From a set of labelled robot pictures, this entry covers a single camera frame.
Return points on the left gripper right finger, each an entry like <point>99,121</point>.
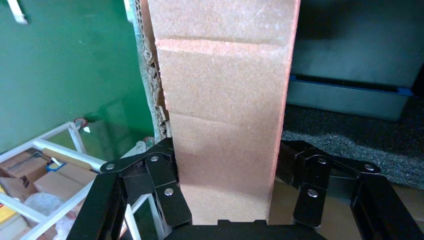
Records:
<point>311,198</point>

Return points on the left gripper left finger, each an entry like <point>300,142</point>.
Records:
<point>169,198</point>

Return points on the brown cardboard box flap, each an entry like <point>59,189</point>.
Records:
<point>225,99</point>

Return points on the tan cardboard tube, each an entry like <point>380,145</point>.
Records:
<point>66,159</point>

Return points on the large cardboard box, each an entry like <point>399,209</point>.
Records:
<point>147,56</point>

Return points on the red caster wheel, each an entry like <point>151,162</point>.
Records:
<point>149,141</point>
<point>80,123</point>

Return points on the black foam pad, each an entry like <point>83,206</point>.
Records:
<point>348,139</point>

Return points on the dark grey case blue stripe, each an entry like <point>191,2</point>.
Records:
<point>348,99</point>

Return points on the plain brown carton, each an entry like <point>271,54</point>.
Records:
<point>63,182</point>

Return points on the clear plastic bag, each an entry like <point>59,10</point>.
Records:
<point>43,205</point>

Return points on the brown carton with black print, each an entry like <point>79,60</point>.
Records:
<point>16,169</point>

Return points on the yellow packet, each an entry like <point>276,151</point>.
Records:
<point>6,208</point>

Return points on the white metal tube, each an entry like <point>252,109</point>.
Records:
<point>16,11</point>

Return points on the white frame cart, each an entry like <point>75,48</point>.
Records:
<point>66,153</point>

